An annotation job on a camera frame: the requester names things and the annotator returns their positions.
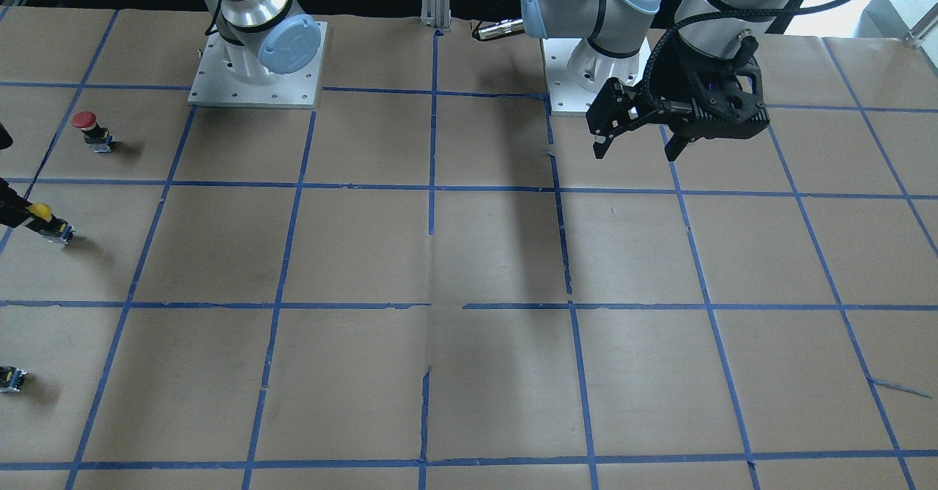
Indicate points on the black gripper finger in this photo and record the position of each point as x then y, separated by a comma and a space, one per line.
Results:
10, 198
15, 217
675, 146
601, 146

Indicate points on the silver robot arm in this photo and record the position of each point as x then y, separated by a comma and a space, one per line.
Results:
617, 28
259, 47

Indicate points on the silver cable connector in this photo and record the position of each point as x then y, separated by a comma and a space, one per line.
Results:
499, 30

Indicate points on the red and green push button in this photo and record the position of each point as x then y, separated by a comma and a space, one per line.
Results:
98, 138

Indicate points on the yellow push button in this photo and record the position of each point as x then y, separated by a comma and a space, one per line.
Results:
48, 226

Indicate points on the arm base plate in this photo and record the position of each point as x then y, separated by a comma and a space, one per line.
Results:
229, 76
575, 72

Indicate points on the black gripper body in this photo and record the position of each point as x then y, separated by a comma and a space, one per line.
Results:
676, 85

